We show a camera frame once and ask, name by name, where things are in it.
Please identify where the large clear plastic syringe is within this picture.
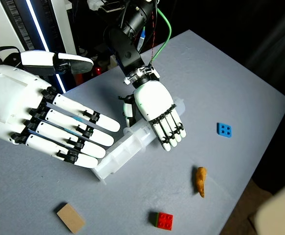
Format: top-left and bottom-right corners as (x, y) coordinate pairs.
(93, 97), (186, 186)

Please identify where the blue block with holes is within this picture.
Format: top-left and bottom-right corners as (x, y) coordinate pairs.
(216, 122), (233, 140)

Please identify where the brown toy chicken piece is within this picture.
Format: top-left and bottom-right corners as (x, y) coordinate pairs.
(196, 166), (208, 198)

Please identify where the grey table cloth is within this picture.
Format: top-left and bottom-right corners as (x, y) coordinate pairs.
(0, 29), (285, 235)

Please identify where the red and green toy brick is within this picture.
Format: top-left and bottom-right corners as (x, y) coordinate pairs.
(154, 211), (174, 231)

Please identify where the smartphone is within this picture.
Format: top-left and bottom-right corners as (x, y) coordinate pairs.
(100, 1), (126, 13)

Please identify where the tan wooden block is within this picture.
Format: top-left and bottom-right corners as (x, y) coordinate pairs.
(56, 203), (86, 235)

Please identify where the cardboard box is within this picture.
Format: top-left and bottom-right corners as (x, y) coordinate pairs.
(254, 171), (285, 235)

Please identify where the white column with blue light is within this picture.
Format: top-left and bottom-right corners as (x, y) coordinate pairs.
(0, 0), (78, 94)

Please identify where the red twisted cable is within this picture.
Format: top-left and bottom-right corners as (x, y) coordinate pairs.
(149, 4), (157, 66)

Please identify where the green cable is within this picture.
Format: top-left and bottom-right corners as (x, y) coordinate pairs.
(148, 7), (173, 67)

